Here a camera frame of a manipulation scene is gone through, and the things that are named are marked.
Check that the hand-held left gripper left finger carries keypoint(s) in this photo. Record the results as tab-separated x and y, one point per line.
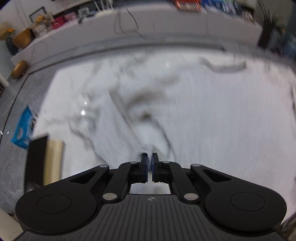
145	169

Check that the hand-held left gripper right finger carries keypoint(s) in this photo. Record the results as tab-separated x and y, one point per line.
154	170

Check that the light grey sweatshirt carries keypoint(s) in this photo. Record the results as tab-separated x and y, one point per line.
231	115

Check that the cream book with black cover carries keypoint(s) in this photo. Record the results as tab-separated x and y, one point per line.
46	160

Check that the blue plastic bag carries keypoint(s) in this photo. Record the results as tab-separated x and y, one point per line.
23	129

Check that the orange box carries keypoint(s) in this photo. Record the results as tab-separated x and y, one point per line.
187	4

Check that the red gift box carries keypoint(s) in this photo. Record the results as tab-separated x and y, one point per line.
63	20

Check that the golden bowl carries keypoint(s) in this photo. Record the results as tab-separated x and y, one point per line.
22	38

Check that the stack of blue white boxes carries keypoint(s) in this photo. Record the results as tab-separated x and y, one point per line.
226	5

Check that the teddy bear in basket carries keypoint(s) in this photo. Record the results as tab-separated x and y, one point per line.
41	22

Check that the potted green plant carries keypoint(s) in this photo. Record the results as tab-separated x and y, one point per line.
268	30

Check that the vase with dried flowers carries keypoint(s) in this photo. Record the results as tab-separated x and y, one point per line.
8	39

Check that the black picture frame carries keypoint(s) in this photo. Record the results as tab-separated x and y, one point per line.
37	14

